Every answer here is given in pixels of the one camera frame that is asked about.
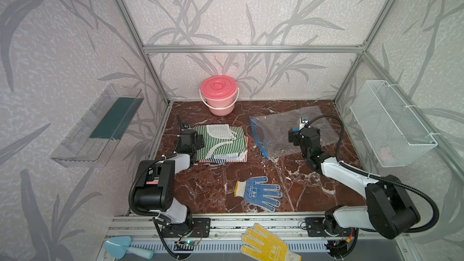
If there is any green white striped garment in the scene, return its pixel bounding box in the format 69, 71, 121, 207
193, 124, 247, 161

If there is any blue white striped garment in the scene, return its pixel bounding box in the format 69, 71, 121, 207
199, 150, 248, 164

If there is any clear vacuum storage bag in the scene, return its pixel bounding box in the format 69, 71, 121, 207
250, 106, 323, 158

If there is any red white striped garment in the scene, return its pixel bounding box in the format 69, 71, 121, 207
198, 137, 248, 164

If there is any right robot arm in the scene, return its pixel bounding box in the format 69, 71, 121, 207
288, 120, 440, 239

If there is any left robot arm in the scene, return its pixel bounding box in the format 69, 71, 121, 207
128, 129, 205, 230

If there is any pink lidded plastic bucket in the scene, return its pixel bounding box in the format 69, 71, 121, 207
199, 76, 239, 116

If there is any blue dotted work glove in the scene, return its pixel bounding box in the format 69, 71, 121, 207
234, 176, 283, 212

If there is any pink item in basket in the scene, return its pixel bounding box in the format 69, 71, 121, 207
379, 147, 393, 161

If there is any yellow dotted work glove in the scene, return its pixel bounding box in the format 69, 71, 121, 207
240, 224, 302, 261

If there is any light blue hand trowel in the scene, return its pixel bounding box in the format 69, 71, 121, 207
103, 236, 154, 260

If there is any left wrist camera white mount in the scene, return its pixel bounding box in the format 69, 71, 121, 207
176, 115, 191, 132

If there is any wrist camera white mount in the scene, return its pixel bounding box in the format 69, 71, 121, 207
176, 115, 191, 132
298, 116, 310, 130

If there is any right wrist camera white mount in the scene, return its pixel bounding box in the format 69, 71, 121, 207
298, 116, 310, 130

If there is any white wire mesh basket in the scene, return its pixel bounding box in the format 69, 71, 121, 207
350, 80, 437, 168

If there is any clear plastic wall shelf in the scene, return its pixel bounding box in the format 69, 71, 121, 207
50, 84, 145, 168

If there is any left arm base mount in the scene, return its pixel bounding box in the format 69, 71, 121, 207
161, 217, 211, 238

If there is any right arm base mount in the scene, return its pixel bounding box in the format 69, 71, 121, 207
303, 217, 352, 238

